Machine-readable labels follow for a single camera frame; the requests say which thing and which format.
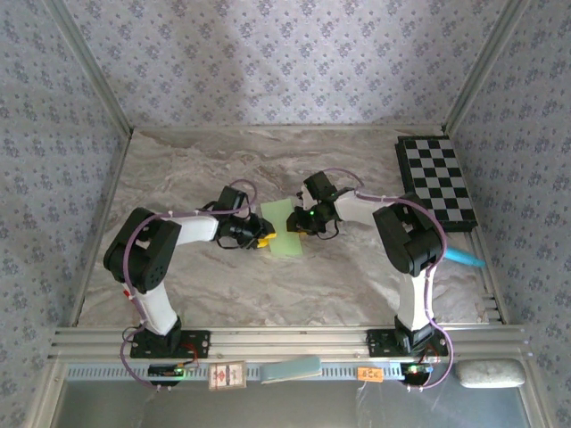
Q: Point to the cyan blue marker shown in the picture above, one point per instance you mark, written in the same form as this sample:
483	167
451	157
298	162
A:
466	257

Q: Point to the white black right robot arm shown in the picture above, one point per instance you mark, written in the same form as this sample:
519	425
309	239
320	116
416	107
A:
410	241

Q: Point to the aluminium side rail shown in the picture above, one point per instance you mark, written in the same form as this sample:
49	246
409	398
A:
490	298
100	232

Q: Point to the grey speckled stone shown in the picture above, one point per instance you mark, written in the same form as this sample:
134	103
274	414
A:
490	373

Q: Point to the black grey chessboard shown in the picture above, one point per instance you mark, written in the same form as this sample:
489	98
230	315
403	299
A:
439	178

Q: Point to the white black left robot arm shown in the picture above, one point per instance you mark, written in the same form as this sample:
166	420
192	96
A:
156	307

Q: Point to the aluminium front rail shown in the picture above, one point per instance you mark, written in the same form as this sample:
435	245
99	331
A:
285	341

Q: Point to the pale blue foam block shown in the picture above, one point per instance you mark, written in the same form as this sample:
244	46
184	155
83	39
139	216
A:
290	370

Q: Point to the tan card with red print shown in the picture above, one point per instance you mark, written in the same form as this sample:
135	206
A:
227	375

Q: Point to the orange tag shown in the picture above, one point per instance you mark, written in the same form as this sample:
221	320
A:
370	374

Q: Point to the aluminium frame post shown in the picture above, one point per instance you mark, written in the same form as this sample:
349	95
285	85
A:
89	58
485	58

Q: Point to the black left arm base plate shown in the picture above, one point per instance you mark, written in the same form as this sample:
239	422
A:
196	345

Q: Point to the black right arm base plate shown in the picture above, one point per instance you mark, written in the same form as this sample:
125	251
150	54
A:
379	343

